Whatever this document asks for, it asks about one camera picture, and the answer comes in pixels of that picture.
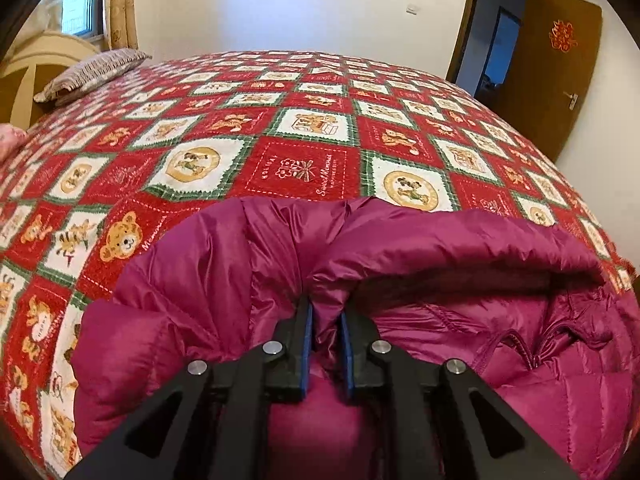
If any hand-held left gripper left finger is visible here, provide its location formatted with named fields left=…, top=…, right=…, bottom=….
left=65, top=295, right=315, bottom=480

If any pink pillow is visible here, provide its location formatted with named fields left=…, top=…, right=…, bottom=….
left=0, top=124, right=28, bottom=161

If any brown wooden door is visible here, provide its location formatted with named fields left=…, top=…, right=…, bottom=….
left=497, top=0, right=603, bottom=163

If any red bear-print bedspread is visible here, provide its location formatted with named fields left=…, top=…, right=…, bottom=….
left=0, top=50, right=638, bottom=480

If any window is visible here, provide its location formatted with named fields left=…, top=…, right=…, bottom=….
left=60, top=0, right=108, bottom=41

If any red paper door decoration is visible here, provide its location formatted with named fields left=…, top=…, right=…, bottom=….
left=548, top=19, right=579, bottom=51

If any brown door frame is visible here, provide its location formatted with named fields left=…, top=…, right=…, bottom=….
left=446, top=0, right=543, bottom=98

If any yellow patterned curtain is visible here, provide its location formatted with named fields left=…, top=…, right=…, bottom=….
left=102, top=0, right=140, bottom=52

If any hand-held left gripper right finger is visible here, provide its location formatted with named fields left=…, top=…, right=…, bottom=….
left=340, top=305, right=581, bottom=480

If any magenta down jacket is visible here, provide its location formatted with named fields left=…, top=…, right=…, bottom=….
left=70, top=196, right=640, bottom=480

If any striped pillow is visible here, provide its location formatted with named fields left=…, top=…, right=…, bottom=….
left=34, top=48, right=152, bottom=106

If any beige wooden headboard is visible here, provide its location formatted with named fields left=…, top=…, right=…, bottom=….
left=0, top=30, right=103, bottom=131

